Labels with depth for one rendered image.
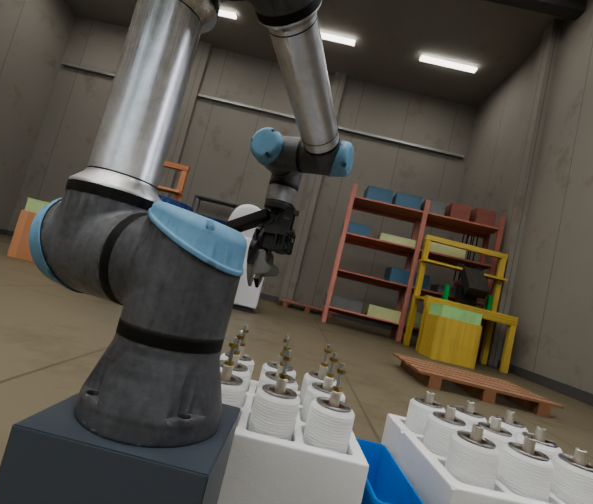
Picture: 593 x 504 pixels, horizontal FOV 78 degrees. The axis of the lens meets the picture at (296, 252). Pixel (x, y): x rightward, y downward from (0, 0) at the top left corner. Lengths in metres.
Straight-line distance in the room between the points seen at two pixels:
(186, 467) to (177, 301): 0.15
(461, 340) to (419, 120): 6.47
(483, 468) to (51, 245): 0.84
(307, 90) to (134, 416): 0.52
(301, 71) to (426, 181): 9.21
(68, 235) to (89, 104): 10.86
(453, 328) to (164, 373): 4.83
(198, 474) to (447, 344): 4.82
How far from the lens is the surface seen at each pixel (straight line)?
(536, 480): 0.99
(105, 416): 0.41
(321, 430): 0.82
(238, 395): 0.81
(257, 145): 0.83
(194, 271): 0.38
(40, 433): 0.42
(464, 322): 5.17
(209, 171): 9.61
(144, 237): 0.42
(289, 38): 0.62
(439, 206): 6.74
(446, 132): 10.38
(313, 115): 0.70
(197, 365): 0.41
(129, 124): 0.51
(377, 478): 1.15
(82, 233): 0.48
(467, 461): 0.92
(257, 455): 0.79
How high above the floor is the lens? 0.48
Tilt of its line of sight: 5 degrees up
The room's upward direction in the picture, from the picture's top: 14 degrees clockwise
